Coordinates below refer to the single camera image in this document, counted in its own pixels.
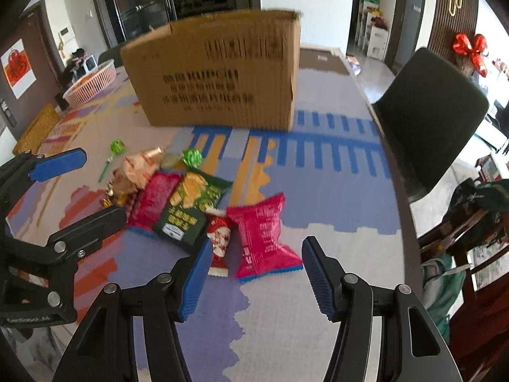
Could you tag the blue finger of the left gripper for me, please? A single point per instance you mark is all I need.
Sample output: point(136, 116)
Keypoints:
point(46, 168)
point(86, 236)

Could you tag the yellow woven tissue box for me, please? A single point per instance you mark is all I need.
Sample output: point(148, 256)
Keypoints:
point(37, 130)

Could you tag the red wooden chair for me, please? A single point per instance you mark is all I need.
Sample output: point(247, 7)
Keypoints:
point(478, 320)

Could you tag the pink snack packet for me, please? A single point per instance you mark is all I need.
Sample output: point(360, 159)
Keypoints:
point(151, 201)

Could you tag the red gold foil candy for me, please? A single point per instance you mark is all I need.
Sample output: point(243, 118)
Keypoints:
point(110, 197)

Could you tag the dark green chips packet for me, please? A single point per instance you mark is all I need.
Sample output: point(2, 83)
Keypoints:
point(183, 219)

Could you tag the red paper door poster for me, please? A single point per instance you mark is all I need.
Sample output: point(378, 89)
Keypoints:
point(17, 69)

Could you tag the brown cardboard box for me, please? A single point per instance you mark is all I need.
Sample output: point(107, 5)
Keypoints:
point(235, 68)

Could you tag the dark chair at right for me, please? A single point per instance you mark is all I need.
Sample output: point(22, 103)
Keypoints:
point(428, 114)

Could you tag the red foil balloon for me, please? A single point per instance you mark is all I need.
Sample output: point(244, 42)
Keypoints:
point(469, 54)

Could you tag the red white candy packet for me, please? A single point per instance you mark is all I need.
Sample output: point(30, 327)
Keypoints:
point(219, 232)

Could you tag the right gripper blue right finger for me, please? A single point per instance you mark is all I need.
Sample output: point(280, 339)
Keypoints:
point(325, 275)

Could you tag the green lollipop with stick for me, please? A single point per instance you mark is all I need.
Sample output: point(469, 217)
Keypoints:
point(116, 148)

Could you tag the pale green candy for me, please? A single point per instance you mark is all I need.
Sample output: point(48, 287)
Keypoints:
point(169, 161)

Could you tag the white fruit basket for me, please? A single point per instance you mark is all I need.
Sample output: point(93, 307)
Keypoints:
point(90, 85)

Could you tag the dark chair at left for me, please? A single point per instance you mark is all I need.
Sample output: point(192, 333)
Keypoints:
point(114, 54)

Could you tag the green bag on chair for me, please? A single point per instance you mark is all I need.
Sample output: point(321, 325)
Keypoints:
point(442, 284)

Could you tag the purple Costa coffee packet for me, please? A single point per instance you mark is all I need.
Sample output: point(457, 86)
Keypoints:
point(127, 200)

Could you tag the white drawer cabinet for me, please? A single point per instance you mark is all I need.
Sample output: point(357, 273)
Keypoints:
point(377, 43)

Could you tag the magenta snack packet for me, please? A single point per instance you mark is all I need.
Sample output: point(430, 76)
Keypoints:
point(262, 252)

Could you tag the dark chair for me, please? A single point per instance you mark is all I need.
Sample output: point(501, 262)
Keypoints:
point(428, 114)
point(114, 54)

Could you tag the gold tan snack bag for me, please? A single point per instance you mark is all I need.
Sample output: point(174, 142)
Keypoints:
point(136, 170)

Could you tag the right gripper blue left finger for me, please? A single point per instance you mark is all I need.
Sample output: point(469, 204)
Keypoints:
point(196, 272)

